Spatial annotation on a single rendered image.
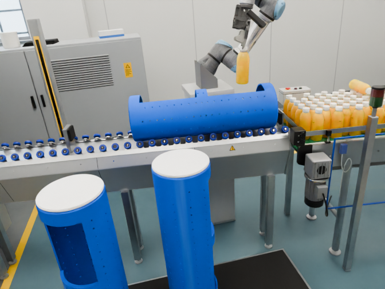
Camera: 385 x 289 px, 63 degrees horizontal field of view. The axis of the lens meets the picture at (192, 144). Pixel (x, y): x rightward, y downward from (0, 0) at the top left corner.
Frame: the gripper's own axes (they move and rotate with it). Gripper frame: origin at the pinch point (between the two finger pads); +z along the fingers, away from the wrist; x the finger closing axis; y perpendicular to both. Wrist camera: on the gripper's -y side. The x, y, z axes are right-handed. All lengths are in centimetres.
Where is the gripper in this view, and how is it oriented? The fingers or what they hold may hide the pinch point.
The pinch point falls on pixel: (243, 46)
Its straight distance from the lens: 174.2
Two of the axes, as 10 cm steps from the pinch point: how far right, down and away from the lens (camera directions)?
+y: -9.9, -1.2, -0.5
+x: 0.1, 3.0, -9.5
